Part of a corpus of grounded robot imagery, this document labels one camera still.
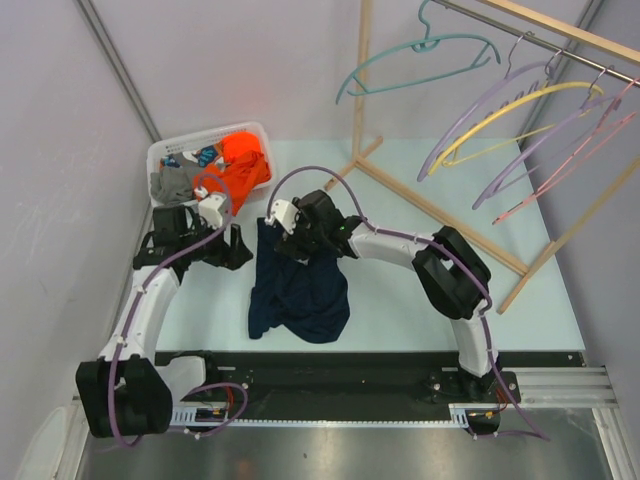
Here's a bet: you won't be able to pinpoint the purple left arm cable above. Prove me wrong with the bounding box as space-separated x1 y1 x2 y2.
109 172 250 448

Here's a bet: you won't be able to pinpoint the teal plastic hanger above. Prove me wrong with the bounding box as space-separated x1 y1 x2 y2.
335 1 503 103

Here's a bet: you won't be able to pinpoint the grey garment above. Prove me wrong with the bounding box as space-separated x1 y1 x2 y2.
149 167 202 205

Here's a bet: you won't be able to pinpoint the lilac notched hanger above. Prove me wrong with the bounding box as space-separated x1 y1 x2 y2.
417 30 556 182

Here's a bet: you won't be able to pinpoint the navy blue shorts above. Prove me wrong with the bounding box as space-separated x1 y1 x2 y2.
248 217 350 344

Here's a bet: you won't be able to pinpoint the aluminium frame rail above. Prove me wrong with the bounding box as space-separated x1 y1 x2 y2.
514 367 618 409

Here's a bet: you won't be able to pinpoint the lilac plain hanger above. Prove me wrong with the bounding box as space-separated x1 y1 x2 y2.
472 67 621 210

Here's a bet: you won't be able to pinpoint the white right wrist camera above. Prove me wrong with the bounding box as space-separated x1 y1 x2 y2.
265 199 299 235

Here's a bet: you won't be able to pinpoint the pink plastic hanger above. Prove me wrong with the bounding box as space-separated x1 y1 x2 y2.
473 78 639 225

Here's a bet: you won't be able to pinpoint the blue patterned garment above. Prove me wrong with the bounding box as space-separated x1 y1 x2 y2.
159 145 226 169

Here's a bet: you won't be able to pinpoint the orange garment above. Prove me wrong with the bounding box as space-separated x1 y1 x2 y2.
193 132 272 216

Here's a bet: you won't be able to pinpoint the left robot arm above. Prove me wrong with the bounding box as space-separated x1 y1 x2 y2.
75 194 253 445

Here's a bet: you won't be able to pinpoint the white plastic laundry basket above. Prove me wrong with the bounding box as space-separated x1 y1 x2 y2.
145 120 279 211

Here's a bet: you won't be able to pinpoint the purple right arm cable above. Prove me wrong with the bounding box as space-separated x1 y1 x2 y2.
267 166 551 442

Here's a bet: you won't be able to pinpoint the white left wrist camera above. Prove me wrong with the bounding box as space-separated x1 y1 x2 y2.
194 187 231 229

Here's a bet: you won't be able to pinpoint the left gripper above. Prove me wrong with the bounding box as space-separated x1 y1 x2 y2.
180 213 252 271

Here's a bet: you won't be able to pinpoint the wooden clothes rack frame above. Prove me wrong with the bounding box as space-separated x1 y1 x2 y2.
339 1 639 314

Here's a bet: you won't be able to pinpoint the metal hanging rod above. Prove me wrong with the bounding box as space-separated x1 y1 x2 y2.
436 1 639 88

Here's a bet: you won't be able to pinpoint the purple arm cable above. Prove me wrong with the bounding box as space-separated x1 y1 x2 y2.
267 166 551 442
109 172 250 448

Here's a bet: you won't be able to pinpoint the yellow plastic hanger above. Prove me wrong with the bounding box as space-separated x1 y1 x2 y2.
418 62 604 181

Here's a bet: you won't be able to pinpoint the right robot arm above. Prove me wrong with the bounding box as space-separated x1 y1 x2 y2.
265 190 499 401

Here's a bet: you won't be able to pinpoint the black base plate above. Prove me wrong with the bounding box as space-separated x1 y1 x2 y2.
175 351 585 439

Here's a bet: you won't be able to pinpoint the white slotted cable duct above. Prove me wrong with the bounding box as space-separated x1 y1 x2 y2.
169 403 474 429

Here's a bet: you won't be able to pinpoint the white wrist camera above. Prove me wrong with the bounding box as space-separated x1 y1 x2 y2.
265 199 299 235
194 187 231 229

